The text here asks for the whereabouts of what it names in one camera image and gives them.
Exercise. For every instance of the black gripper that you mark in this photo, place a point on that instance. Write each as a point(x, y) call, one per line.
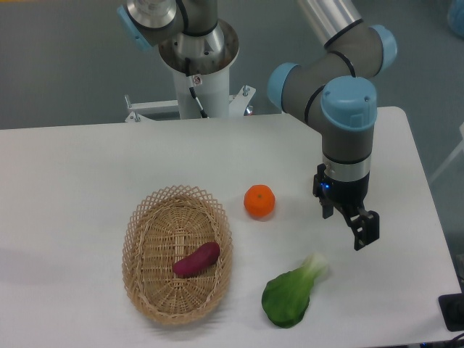
point(348, 199)

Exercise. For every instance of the oval woven wicker basket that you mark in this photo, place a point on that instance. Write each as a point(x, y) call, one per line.
point(167, 226)

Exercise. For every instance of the black device at table edge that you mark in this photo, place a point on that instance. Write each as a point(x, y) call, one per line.
point(451, 306)

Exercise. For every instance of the purple sweet potato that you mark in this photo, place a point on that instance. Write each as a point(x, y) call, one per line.
point(205, 256)

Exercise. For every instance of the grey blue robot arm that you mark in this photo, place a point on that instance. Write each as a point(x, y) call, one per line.
point(334, 95)

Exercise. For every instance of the green bok choy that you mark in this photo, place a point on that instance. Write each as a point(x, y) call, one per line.
point(286, 298)

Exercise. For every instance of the white frame at right edge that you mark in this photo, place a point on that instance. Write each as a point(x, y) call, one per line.
point(448, 159)

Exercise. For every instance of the orange mandarin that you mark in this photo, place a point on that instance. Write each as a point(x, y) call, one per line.
point(259, 201)

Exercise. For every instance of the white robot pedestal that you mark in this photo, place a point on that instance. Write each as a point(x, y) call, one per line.
point(200, 67)

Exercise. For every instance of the blue object top right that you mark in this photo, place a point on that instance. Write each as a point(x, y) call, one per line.
point(455, 17)

